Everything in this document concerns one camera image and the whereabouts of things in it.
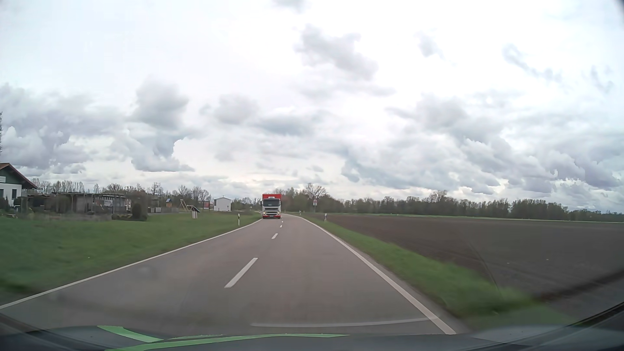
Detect red and white lorry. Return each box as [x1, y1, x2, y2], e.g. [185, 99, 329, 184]
[261, 193, 283, 219]

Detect grey asphalt road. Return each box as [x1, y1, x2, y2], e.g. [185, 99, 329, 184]
[0, 213, 470, 338]

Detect road markings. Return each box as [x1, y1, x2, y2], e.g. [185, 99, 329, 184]
[0, 213, 457, 335]

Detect grass verge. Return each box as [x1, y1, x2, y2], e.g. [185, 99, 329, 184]
[297, 213, 576, 330]

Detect car's own bonnet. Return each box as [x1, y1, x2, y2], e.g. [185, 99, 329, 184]
[0, 303, 624, 351]

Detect dark green bush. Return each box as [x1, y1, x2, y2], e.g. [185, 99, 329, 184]
[130, 191, 149, 222]

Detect row of bare trees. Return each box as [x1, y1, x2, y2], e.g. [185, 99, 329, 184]
[30, 178, 261, 211]

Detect brown ploughed field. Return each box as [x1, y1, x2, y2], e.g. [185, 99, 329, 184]
[319, 214, 624, 322]

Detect low dark shed building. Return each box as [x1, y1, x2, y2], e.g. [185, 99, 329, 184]
[29, 192, 130, 215]

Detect green grass field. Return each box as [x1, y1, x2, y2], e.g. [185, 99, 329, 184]
[0, 211, 263, 295]

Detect house with brown roof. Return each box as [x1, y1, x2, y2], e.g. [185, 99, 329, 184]
[0, 163, 40, 208]

